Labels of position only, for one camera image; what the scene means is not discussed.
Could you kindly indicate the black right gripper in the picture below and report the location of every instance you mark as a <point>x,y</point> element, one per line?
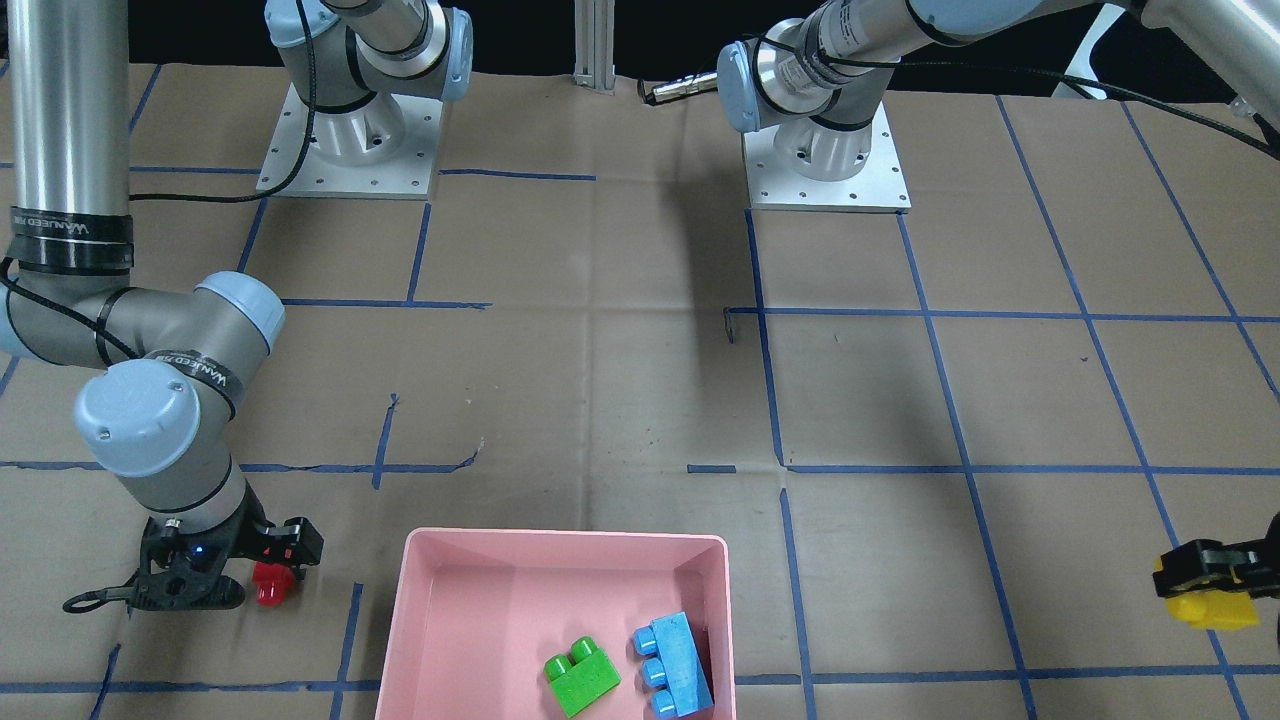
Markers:
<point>252,535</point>

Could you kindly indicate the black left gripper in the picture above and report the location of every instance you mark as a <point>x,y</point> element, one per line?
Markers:
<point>1225,562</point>

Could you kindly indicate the yellow toy block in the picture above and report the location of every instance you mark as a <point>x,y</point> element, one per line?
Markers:
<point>1213,609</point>

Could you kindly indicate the red toy block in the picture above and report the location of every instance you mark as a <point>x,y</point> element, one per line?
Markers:
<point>273,583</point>

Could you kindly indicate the green toy block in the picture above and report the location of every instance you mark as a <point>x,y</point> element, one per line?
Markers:
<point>580,677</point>

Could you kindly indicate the blue toy block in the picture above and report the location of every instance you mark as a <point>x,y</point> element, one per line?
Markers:
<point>672,668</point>

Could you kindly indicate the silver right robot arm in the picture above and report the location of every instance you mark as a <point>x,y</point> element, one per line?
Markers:
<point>369,84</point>

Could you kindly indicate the pink plastic box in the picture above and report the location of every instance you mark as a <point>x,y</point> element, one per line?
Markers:
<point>478,612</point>

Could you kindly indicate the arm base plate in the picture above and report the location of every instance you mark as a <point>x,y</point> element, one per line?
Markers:
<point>801,166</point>
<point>388,149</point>

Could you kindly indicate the aluminium frame post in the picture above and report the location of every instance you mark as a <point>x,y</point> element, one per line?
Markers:
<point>593,37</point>

